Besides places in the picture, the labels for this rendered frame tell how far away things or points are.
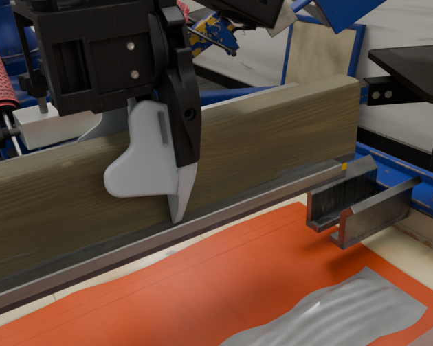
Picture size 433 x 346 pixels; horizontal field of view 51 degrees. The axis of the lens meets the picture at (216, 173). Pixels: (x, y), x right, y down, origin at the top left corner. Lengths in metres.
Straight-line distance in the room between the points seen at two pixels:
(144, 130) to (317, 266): 0.26
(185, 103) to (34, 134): 0.34
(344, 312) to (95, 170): 0.25
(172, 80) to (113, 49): 0.04
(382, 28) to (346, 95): 2.39
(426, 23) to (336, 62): 0.59
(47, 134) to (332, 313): 0.38
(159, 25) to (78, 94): 0.06
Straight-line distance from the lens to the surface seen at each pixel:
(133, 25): 0.26
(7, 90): 0.75
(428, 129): 2.71
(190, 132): 0.27
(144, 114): 0.28
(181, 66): 0.26
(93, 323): 0.44
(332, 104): 0.39
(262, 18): 0.31
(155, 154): 0.29
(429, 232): 0.52
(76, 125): 0.59
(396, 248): 0.51
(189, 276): 0.47
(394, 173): 0.56
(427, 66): 1.19
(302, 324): 0.41
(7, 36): 1.07
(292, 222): 0.54
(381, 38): 2.80
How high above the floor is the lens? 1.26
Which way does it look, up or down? 28 degrees down
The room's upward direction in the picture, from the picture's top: 4 degrees counter-clockwise
